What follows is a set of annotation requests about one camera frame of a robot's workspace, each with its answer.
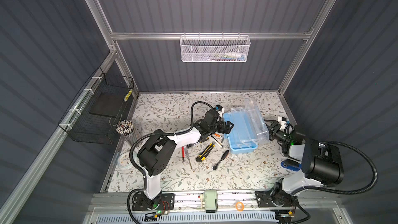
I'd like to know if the black marker pen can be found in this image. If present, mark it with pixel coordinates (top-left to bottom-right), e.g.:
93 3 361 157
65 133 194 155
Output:
211 135 223 148

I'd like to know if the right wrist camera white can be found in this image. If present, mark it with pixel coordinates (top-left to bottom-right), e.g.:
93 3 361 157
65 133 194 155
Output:
277 116 289 129

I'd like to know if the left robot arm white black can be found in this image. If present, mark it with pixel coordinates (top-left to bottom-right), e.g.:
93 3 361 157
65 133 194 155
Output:
130 109 234 200

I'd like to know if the black wire wall basket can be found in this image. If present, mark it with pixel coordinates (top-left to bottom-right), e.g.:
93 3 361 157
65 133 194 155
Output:
59 69 134 145

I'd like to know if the white mesh wall basket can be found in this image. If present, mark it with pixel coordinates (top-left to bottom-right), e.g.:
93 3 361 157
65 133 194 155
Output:
179 35 251 63

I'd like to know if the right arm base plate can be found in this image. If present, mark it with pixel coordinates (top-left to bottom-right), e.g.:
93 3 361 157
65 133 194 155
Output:
255 191 296 207

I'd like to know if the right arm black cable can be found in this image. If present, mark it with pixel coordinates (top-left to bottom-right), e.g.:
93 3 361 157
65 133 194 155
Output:
264 119 378 224

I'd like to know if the white wall clock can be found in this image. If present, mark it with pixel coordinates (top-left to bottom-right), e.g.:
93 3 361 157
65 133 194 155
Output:
117 151 134 170

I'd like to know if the cup of pencils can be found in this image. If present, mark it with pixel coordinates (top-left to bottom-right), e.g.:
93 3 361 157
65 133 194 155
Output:
116 120 138 146

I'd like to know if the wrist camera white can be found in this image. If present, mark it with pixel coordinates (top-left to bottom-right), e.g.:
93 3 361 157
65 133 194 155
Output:
277 116 289 129
215 105 225 115

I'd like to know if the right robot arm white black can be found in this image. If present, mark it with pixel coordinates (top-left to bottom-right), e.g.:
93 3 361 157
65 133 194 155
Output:
266 121 344 201

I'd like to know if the blue stapler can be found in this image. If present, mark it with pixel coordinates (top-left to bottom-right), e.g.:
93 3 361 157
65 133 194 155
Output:
281 159 302 172

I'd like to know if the yellow black utility knife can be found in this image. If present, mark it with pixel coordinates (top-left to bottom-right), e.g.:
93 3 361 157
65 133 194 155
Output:
195 143 215 162

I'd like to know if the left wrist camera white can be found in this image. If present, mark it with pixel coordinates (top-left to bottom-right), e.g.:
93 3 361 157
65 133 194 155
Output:
215 105 225 115

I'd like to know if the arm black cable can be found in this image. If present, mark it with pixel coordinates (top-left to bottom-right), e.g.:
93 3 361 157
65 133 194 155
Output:
264 119 378 224
126 101 217 224

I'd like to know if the silver hex key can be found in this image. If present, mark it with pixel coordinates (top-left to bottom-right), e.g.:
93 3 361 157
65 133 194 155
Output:
184 147 193 170

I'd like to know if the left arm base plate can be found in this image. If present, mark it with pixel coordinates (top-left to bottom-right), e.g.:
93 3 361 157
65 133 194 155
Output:
130 192 175 211

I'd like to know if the white slotted cable duct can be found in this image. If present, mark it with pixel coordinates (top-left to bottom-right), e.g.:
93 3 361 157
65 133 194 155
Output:
94 211 277 224

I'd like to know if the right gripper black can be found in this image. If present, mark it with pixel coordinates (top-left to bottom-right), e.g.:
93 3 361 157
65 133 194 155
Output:
261 121 292 146

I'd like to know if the blue plastic tool box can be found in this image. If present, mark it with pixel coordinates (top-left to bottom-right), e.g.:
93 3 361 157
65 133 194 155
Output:
223 98 270 155

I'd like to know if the red handled screwdriver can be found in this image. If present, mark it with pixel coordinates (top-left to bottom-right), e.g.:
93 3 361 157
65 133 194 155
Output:
181 147 185 162

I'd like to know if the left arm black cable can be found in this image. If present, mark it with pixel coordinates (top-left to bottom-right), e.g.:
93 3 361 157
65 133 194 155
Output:
126 101 217 224

